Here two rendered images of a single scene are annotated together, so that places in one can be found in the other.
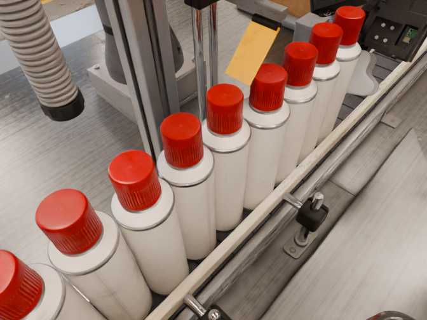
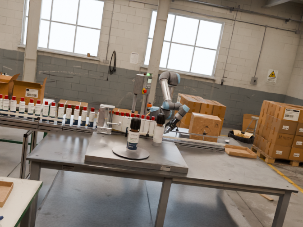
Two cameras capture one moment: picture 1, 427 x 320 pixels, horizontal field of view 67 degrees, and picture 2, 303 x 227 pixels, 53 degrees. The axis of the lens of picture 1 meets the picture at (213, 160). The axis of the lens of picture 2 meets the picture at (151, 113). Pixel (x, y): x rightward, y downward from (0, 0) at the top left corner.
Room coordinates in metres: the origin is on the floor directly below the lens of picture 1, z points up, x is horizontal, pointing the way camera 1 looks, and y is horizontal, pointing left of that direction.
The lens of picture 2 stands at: (-2.10, -1.91, 1.69)
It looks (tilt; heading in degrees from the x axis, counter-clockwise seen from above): 11 degrees down; 38
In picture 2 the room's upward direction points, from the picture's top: 10 degrees clockwise
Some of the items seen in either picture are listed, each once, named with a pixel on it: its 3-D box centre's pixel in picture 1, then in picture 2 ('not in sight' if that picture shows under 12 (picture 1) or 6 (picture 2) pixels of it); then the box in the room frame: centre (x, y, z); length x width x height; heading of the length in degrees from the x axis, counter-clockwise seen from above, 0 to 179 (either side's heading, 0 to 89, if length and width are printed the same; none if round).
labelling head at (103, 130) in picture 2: not in sight; (105, 119); (-0.10, 0.17, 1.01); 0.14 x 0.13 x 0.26; 135
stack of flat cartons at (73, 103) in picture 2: not in sight; (72, 109); (2.19, 3.68, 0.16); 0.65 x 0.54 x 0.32; 139
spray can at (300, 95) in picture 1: (285, 124); (151, 126); (0.29, -0.09, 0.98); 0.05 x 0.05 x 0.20
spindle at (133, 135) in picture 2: not in sight; (133, 134); (-0.28, -0.36, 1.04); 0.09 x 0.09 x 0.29
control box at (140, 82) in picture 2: not in sight; (143, 84); (0.25, 0.08, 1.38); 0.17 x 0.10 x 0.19; 10
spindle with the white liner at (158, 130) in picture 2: not in sight; (159, 129); (0.12, -0.31, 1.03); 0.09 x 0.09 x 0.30
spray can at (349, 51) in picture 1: (328, 85); not in sight; (0.36, -0.16, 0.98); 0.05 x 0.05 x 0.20
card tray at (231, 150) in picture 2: not in sight; (238, 151); (0.97, -0.76, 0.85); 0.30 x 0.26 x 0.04; 135
